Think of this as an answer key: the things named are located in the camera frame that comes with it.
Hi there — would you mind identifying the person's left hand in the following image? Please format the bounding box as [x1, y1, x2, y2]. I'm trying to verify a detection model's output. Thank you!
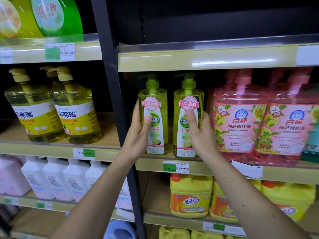
[120, 99, 153, 163]

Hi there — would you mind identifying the person's right hand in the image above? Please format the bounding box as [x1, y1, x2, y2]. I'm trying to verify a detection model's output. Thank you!
[185, 108, 220, 163]

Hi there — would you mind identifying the slim green dish soap bottle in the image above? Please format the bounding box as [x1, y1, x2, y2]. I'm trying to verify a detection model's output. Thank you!
[138, 73, 169, 155]

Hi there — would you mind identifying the yellow dish soap pump bottle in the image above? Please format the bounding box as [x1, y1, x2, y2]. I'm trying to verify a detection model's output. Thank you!
[40, 66, 59, 85]
[47, 66, 104, 145]
[4, 67, 66, 143]

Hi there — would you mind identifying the teal green detergent bottle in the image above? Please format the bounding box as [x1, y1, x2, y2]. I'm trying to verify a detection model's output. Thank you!
[300, 83, 319, 164]

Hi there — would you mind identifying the person's left forearm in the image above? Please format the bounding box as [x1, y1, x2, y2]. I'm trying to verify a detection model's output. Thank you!
[50, 148, 138, 239]

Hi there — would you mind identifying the person's right forearm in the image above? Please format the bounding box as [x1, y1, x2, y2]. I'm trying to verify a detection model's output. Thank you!
[203, 151, 311, 239]

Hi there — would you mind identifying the plain white label card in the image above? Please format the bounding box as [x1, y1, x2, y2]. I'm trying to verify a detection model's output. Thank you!
[231, 160, 264, 180]
[115, 208, 136, 222]

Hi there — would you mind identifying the white baby label bottle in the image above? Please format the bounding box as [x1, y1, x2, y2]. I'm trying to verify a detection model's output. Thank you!
[42, 157, 75, 202]
[21, 156, 56, 200]
[62, 159, 91, 203]

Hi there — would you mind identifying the light blue detergent jug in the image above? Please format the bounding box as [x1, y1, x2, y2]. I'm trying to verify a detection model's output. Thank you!
[103, 219, 137, 239]

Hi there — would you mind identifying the pink angular pump bottle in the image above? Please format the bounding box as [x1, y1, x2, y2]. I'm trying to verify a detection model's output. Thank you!
[0, 155, 32, 197]

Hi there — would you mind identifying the blank white shelf label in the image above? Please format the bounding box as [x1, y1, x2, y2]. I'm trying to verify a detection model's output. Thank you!
[296, 45, 319, 66]

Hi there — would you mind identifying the round green hand wash bottle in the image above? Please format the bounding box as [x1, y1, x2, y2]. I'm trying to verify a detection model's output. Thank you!
[30, 0, 84, 38]

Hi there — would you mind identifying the round yellow hand wash bottle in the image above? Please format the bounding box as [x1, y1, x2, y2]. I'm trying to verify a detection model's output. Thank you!
[0, 0, 45, 40]

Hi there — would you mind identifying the wooden shelf rack black frame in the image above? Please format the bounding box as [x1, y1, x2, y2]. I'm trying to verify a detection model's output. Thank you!
[0, 0, 319, 239]

